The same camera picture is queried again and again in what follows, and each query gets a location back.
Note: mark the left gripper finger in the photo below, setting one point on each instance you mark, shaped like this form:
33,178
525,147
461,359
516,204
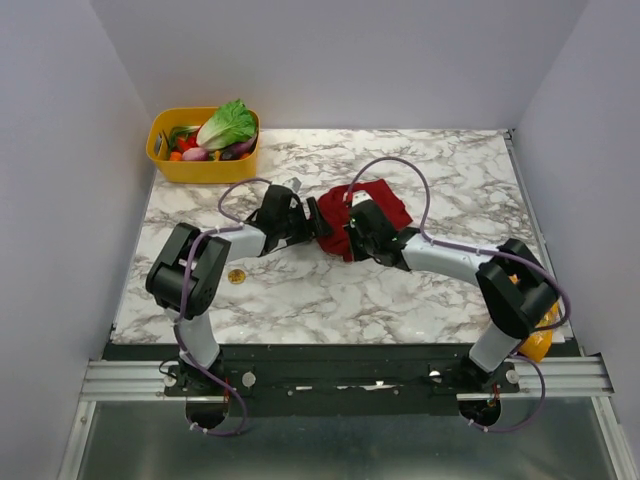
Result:
318,227
314,214

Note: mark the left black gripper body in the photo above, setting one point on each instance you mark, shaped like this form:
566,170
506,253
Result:
294,228

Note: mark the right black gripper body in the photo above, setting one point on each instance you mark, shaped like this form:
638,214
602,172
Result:
356,232

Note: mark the red t-shirt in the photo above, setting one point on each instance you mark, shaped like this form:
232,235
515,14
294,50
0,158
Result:
335,204

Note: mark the round gold brooch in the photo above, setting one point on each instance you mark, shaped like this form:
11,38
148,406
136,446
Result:
236,276

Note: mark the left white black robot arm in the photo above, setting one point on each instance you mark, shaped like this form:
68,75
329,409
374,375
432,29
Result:
185,276

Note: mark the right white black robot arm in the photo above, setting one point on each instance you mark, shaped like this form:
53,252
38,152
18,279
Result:
517,291

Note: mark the green lettuce toy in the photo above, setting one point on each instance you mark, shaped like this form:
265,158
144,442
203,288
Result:
231,123

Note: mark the pink radish toy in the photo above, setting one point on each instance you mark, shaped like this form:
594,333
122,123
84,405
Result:
195,154

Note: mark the red pepper toy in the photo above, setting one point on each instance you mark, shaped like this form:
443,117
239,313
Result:
184,143

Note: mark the yellow plastic basket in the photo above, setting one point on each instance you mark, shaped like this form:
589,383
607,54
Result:
194,172

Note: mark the orange snack bag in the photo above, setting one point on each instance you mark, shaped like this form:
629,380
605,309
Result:
538,344

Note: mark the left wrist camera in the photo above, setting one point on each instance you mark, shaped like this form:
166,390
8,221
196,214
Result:
293,184

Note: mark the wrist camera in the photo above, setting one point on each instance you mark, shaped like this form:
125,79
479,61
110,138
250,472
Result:
359,197
293,184

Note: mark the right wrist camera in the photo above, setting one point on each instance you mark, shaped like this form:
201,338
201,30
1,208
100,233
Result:
359,197

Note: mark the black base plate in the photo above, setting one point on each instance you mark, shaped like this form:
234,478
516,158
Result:
259,381

